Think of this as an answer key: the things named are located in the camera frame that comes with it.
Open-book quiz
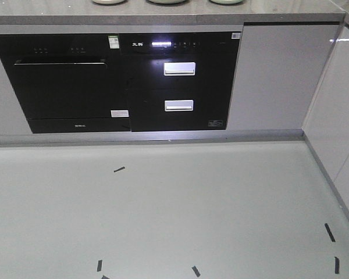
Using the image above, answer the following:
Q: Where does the green round plate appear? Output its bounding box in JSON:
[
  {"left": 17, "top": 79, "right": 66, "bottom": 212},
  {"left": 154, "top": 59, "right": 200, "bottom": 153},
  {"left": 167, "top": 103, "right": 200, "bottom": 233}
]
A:
[{"left": 210, "top": 0, "right": 243, "bottom": 5}]

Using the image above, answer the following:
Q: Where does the white round plate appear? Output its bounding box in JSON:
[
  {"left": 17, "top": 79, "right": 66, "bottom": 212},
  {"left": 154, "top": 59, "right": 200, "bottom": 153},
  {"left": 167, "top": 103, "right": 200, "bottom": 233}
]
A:
[{"left": 92, "top": 0, "right": 125, "bottom": 5}]

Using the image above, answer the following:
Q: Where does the black built-in drawer cabinet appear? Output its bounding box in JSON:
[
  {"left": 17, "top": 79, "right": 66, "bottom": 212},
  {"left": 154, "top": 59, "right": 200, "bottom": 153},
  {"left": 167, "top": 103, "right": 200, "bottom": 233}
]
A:
[{"left": 119, "top": 31, "right": 241, "bottom": 132}]

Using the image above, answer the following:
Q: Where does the white cabinet door panel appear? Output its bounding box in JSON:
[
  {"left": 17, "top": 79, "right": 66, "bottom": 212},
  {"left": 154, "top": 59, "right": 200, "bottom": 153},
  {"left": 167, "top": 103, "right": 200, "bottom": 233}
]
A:
[{"left": 227, "top": 24, "right": 339, "bottom": 131}]

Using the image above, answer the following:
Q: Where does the green electric cooking pot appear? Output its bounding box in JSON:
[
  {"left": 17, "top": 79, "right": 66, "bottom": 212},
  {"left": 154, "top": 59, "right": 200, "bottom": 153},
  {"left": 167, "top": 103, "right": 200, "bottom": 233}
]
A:
[{"left": 148, "top": 0, "right": 186, "bottom": 5}]

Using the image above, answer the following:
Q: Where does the white side cabinet panel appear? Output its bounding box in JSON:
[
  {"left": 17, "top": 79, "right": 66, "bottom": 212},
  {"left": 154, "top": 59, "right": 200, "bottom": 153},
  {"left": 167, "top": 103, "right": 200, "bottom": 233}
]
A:
[{"left": 304, "top": 27, "right": 349, "bottom": 211}]

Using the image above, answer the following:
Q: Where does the lower silver drawer handle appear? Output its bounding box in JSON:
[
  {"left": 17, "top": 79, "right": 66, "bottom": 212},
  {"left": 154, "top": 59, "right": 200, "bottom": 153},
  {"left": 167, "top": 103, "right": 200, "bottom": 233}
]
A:
[{"left": 164, "top": 100, "right": 194, "bottom": 112}]

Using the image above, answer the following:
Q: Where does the silver drawer handle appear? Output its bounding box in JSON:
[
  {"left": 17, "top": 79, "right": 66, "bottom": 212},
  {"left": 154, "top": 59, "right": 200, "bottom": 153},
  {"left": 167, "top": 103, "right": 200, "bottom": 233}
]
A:
[
  {"left": 163, "top": 62, "right": 196, "bottom": 76},
  {"left": 164, "top": 100, "right": 194, "bottom": 112}
]

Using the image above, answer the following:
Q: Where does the upper silver drawer handle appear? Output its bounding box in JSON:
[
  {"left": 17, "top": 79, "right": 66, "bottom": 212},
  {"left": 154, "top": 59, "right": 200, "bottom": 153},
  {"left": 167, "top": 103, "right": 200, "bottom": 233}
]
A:
[{"left": 163, "top": 62, "right": 196, "bottom": 76}]

